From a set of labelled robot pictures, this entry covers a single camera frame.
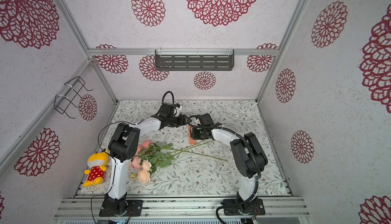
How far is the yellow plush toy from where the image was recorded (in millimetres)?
792

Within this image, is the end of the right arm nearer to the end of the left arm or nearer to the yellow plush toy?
the end of the left arm

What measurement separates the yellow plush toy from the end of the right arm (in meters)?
0.52

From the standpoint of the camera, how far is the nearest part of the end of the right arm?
717 mm

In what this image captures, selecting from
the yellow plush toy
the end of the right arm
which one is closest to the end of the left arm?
the end of the right arm
